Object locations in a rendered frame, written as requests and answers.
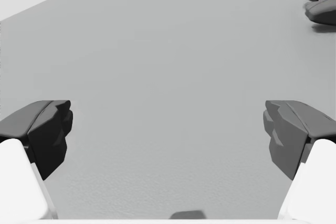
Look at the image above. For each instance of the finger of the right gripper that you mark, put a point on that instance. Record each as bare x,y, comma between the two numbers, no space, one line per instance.
323,11

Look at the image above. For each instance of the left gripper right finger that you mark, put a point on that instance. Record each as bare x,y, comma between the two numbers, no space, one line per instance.
294,134

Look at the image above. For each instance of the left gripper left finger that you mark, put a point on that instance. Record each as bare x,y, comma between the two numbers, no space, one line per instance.
39,134

